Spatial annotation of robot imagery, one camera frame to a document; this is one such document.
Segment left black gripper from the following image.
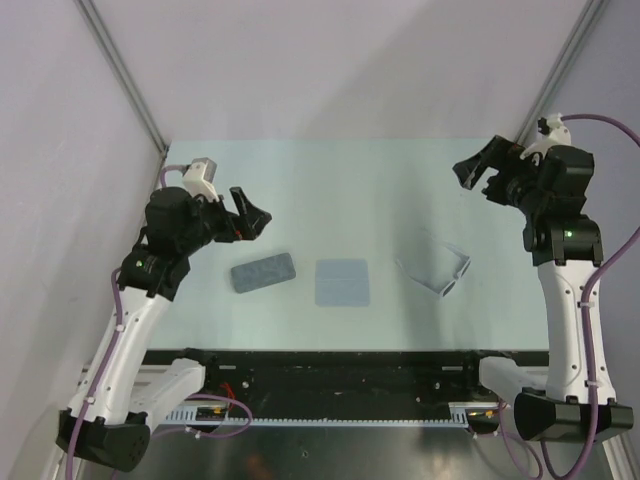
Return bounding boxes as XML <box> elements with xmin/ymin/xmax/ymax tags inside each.
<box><xmin>177</xmin><ymin>187</ymin><xmax>270</xmax><ymax>256</ymax></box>

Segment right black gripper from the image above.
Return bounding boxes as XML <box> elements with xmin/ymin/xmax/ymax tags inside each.
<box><xmin>452</xmin><ymin>136</ymin><xmax>548</xmax><ymax>217</ymax></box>

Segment grey glasses case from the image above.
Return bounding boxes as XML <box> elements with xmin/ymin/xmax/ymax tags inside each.
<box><xmin>230</xmin><ymin>253</ymin><xmax>296</xmax><ymax>294</ymax></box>

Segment light blue cleaning cloth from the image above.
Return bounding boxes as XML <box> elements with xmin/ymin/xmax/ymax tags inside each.
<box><xmin>315</xmin><ymin>258</ymin><xmax>371</xmax><ymax>308</ymax></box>

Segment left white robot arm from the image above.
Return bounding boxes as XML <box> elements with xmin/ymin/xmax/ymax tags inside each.
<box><xmin>56</xmin><ymin>187</ymin><xmax>272</xmax><ymax>472</ymax></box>

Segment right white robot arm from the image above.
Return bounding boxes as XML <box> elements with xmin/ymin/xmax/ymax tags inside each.
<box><xmin>453</xmin><ymin>136</ymin><xmax>634</xmax><ymax>443</ymax></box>

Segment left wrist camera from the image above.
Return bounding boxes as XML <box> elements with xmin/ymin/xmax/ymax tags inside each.
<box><xmin>182</xmin><ymin>157</ymin><xmax>220</xmax><ymax>203</ymax></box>

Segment white frame sunglasses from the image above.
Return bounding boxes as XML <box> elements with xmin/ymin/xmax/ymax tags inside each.
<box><xmin>396</xmin><ymin>228</ymin><xmax>471</xmax><ymax>298</ymax></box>

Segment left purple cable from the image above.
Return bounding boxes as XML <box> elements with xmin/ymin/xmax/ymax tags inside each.
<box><xmin>62</xmin><ymin>163</ymin><xmax>254</xmax><ymax>480</ymax></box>

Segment right aluminium frame post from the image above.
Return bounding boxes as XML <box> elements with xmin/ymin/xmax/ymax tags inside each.
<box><xmin>515</xmin><ymin>0</ymin><xmax>610</xmax><ymax>144</ymax></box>

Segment aluminium frame post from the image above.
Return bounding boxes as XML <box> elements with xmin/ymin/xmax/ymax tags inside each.
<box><xmin>515</xmin><ymin>0</ymin><xmax>610</xmax><ymax>144</ymax></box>
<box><xmin>74</xmin><ymin>0</ymin><xmax>169</xmax><ymax>159</ymax></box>

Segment grey slotted cable duct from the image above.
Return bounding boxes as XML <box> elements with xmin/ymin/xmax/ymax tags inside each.
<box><xmin>162</xmin><ymin>402</ymin><xmax>498</xmax><ymax>428</ymax></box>

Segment left aluminium frame post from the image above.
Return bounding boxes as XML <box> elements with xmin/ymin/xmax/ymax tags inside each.
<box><xmin>74</xmin><ymin>0</ymin><xmax>169</xmax><ymax>159</ymax></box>

